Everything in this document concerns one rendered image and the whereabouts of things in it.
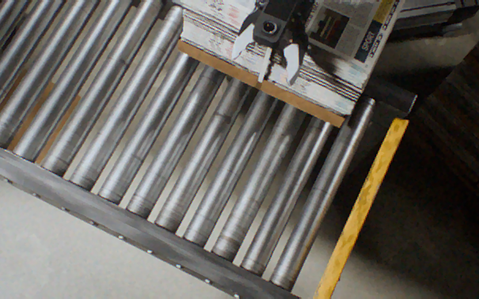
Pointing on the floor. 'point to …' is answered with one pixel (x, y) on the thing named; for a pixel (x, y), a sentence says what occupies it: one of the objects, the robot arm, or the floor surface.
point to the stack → (465, 154)
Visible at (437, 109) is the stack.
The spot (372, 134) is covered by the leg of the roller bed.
